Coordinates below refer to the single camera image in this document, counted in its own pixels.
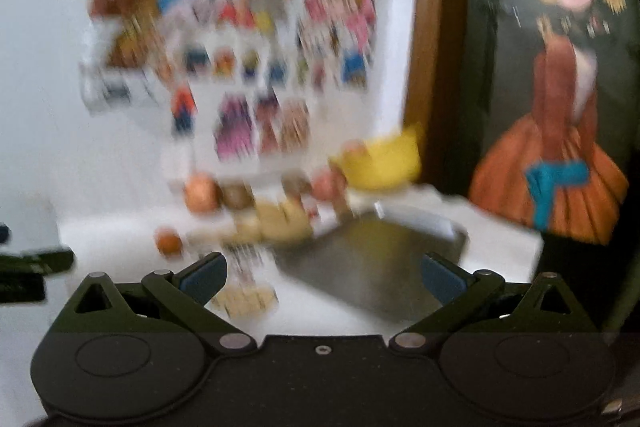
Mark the yellow banana bunch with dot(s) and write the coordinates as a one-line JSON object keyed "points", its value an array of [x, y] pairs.
{"points": [[274, 222]]}

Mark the large orange-red apple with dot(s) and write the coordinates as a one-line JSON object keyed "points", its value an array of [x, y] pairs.
{"points": [[200, 194]]}

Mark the white printed table cloth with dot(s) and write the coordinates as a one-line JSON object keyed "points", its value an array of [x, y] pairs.
{"points": [[122, 245]]}

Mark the brown kiwi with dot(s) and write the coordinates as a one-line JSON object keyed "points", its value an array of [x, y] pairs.
{"points": [[236, 196]]}

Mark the girl in orange dress picture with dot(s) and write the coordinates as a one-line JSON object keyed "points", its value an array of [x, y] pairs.
{"points": [[562, 116]]}

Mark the steel rectangular tray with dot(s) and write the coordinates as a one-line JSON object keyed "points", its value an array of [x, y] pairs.
{"points": [[372, 261]]}

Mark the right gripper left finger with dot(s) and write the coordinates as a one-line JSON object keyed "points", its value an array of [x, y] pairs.
{"points": [[183, 297]]}

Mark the yellow scalloped bowl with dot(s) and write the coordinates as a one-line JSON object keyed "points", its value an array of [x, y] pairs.
{"points": [[383, 164]]}

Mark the orange tangerine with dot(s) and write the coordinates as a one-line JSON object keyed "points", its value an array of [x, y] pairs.
{"points": [[168, 242]]}

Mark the colourful houses drawing poster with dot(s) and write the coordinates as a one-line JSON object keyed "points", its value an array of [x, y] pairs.
{"points": [[242, 86]]}

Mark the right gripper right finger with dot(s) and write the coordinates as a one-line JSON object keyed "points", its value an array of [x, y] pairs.
{"points": [[462, 295]]}

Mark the brown wooden door frame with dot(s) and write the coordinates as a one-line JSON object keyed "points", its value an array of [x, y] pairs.
{"points": [[433, 85]]}

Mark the red apple by bowl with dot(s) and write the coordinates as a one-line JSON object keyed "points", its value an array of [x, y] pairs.
{"points": [[328, 185]]}

